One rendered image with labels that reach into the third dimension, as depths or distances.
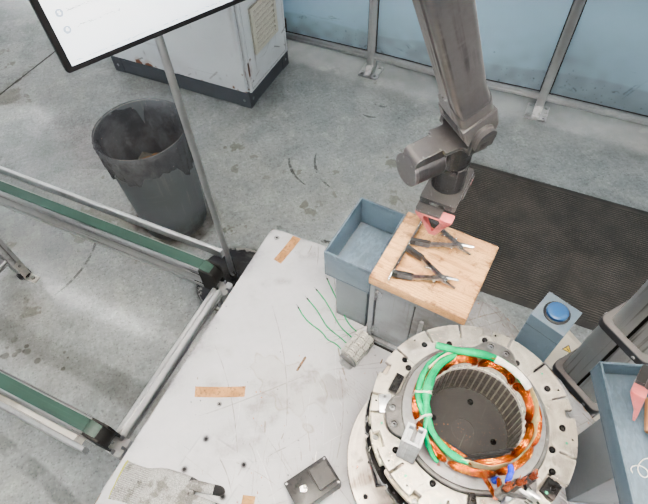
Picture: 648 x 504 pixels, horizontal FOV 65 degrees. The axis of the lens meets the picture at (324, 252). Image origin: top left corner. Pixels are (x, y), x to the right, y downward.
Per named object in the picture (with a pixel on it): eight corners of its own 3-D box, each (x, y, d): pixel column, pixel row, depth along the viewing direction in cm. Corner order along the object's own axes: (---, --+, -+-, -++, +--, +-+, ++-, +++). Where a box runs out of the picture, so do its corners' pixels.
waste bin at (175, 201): (121, 233, 244) (71, 145, 199) (166, 180, 264) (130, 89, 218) (186, 258, 234) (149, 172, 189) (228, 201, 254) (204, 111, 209)
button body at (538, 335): (524, 386, 115) (563, 336, 95) (497, 366, 118) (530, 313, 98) (540, 365, 118) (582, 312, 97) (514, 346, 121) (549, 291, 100)
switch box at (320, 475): (285, 487, 104) (282, 481, 100) (325, 460, 107) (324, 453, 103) (300, 516, 101) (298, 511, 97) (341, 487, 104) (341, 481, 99)
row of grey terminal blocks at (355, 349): (351, 372, 118) (352, 365, 115) (336, 360, 120) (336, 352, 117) (377, 342, 122) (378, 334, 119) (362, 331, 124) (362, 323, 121)
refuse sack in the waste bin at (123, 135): (103, 204, 227) (68, 145, 198) (154, 148, 247) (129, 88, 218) (175, 231, 217) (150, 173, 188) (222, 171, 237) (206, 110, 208)
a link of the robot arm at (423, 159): (501, 126, 74) (467, 87, 77) (436, 155, 71) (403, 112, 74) (475, 175, 84) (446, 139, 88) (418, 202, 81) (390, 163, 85)
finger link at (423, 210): (410, 235, 96) (415, 202, 88) (424, 209, 99) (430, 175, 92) (444, 249, 94) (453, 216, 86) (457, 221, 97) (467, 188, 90)
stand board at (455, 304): (368, 283, 102) (368, 276, 100) (407, 218, 111) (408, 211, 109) (463, 326, 96) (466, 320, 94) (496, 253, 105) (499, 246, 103)
